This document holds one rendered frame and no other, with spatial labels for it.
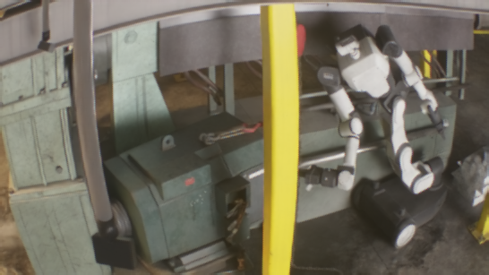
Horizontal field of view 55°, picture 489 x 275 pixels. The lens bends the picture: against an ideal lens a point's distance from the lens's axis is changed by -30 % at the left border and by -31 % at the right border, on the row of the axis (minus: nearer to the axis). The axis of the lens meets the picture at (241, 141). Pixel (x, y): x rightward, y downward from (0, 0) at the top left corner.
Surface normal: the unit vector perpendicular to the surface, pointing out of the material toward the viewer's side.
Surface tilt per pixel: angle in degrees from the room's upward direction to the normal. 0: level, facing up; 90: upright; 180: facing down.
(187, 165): 0
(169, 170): 0
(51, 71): 80
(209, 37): 90
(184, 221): 90
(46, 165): 90
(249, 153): 45
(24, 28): 90
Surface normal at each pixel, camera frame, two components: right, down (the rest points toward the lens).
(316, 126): -0.03, -0.86
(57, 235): 0.31, 0.48
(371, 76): 0.05, 0.76
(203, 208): 0.61, 0.39
